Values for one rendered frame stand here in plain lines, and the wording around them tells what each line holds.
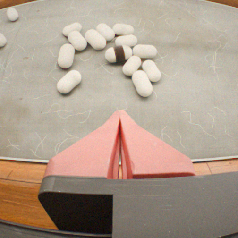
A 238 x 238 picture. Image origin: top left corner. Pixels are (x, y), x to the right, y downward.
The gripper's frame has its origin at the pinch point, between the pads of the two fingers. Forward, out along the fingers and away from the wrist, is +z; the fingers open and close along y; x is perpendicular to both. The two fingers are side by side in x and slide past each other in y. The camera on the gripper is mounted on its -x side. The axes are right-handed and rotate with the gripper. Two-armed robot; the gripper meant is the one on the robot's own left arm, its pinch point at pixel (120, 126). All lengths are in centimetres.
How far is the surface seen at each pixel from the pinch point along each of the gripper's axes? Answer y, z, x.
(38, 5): 15.5, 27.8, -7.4
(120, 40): 0.0, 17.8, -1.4
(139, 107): -2.4, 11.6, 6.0
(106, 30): 1.9, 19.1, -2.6
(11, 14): 19.8, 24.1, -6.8
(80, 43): 5.6, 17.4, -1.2
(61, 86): 7.4, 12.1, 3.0
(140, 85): -2.6, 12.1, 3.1
